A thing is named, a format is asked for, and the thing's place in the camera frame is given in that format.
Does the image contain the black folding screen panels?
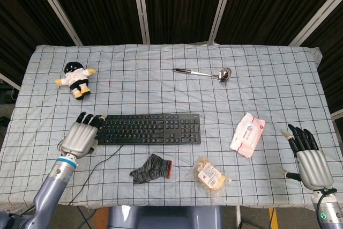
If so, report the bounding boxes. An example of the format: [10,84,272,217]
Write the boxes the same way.
[0,0,343,117]

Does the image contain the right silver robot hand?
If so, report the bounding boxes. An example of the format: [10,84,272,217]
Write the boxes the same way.
[278,123,334,190]

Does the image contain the blue checkered tablecloth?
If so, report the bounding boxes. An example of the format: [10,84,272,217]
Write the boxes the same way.
[0,43,343,212]

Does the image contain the black computer keyboard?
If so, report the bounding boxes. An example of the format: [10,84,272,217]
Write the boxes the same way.
[94,113,202,146]

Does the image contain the white pink wet wipes pack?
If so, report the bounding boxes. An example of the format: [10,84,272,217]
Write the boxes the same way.
[229,112,266,159]

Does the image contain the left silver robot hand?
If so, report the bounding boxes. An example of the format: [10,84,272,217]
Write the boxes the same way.
[57,111,109,159]

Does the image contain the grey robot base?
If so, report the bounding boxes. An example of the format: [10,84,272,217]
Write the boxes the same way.
[106,205,223,229]

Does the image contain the black and white plush doll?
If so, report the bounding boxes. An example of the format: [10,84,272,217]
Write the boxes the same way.
[55,62,96,99]

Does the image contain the grey striped knit glove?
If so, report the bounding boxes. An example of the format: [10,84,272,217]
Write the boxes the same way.
[129,153,173,185]

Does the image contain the stainless steel ladle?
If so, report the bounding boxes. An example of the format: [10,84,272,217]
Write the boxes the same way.
[171,67,232,83]

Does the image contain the black keyboard cable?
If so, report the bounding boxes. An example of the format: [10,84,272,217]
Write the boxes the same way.
[68,144,125,206]

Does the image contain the packaged bread snack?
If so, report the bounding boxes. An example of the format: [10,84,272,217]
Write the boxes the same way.
[187,156,233,201]

